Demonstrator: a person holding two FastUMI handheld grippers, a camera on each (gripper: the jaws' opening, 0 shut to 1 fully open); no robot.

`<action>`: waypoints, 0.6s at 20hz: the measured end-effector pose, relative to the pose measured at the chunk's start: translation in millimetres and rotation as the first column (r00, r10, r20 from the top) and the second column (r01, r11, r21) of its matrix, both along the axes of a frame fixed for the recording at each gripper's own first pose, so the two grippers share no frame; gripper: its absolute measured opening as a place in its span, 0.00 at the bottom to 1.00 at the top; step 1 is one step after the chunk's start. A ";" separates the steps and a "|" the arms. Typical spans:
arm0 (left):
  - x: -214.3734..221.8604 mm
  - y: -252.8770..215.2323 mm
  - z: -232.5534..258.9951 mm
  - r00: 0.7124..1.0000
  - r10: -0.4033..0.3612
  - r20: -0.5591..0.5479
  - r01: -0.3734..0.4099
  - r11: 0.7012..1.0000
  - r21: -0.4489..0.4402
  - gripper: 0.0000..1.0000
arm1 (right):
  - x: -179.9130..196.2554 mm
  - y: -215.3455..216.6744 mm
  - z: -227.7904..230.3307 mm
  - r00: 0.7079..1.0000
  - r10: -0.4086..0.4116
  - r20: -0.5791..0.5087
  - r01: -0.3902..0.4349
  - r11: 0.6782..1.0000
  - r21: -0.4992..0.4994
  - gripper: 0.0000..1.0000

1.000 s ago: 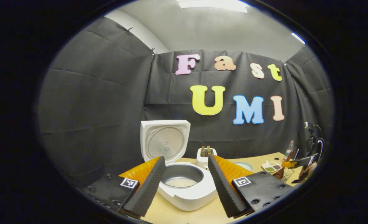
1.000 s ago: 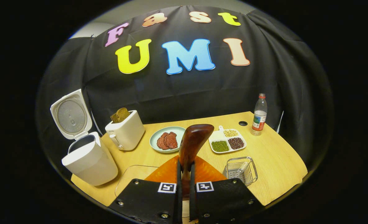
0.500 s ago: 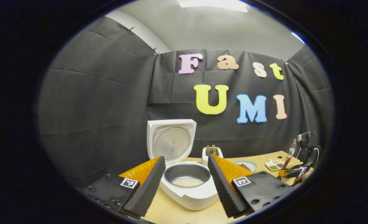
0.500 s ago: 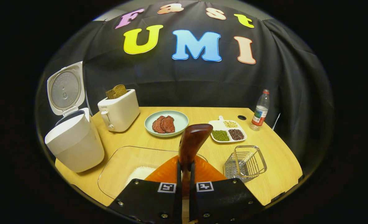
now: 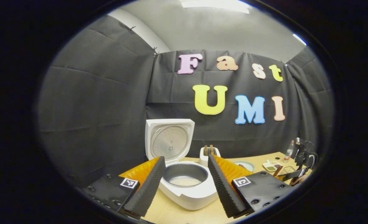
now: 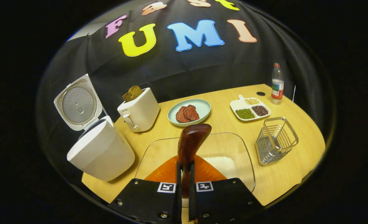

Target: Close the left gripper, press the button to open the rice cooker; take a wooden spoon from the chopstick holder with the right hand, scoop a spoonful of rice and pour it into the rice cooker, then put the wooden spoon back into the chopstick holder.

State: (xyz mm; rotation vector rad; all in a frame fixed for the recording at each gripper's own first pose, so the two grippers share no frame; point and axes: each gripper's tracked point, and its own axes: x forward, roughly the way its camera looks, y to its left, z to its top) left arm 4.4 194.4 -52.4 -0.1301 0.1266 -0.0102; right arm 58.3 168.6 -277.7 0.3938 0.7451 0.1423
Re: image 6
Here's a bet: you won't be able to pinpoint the clear glass container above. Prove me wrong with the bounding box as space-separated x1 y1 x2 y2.
134 132 256 208

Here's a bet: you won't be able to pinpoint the white rice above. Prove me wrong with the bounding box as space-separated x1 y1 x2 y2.
203 156 237 180

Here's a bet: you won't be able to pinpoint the clear plastic water bottle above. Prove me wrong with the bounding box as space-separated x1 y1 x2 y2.
270 63 285 105

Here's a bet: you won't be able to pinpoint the white toaster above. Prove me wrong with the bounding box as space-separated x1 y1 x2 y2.
117 87 161 133

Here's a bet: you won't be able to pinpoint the dark wooden spoon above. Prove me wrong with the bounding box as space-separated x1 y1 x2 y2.
177 124 212 199

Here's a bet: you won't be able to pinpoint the brown toast slices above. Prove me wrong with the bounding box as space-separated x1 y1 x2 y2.
122 86 144 103

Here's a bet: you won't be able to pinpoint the black backdrop cloth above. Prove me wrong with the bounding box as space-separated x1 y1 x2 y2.
38 0 337 147

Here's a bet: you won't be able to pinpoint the metal wire chopstick holder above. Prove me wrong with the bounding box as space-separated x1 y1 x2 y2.
254 117 299 166

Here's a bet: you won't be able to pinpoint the white divided bean dish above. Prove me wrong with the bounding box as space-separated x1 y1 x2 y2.
229 95 271 122

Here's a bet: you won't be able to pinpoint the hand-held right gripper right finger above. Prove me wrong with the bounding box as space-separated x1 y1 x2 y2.
189 156 264 224

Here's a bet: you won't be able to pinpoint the red meat piece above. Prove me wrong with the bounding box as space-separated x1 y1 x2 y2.
175 106 191 124
184 105 200 122

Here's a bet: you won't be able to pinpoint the white rice cooker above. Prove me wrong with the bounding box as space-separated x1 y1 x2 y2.
54 74 136 182

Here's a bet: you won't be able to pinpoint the pale green plate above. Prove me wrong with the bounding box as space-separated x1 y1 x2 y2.
167 99 211 127

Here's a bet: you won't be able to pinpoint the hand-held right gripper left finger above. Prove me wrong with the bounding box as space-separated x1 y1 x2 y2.
107 156 182 224

